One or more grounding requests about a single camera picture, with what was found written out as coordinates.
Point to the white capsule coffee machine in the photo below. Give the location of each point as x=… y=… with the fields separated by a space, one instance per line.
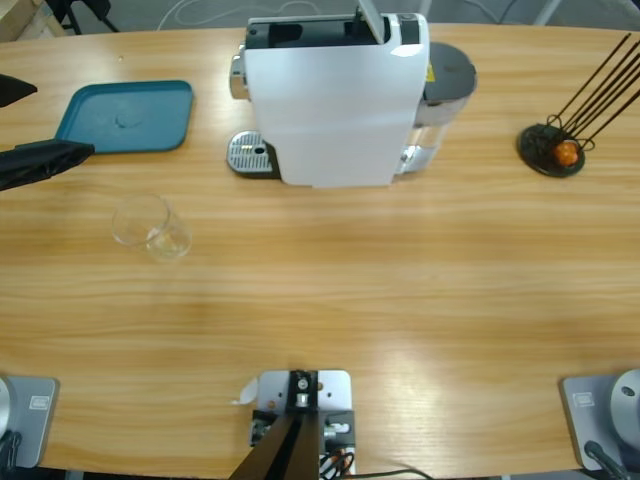
x=340 y=110

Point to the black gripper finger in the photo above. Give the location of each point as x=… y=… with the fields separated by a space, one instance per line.
x=40 y=160
x=15 y=91

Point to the white mount with dark post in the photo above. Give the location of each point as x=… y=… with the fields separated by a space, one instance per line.
x=302 y=400

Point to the black capsule holder with rods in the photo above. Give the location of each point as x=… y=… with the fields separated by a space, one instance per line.
x=542 y=160

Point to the white paper tag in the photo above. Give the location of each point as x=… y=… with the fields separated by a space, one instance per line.
x=247 y=392

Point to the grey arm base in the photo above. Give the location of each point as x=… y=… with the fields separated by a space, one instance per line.
x=30 y=425
x=585 y=425

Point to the orange coffee capsule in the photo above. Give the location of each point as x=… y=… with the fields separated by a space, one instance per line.
x=566 y=152

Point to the teal plastic tray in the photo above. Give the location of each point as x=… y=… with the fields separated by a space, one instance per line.
x=140 y=115

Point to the black chair frame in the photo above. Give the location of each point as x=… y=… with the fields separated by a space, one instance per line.
x=95 y=9

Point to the white metal leg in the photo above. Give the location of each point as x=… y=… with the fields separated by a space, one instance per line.
x=425 y=6
x=547 y=12

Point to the clear drinking glass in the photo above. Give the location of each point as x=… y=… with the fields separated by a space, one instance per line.
x=165 y=245

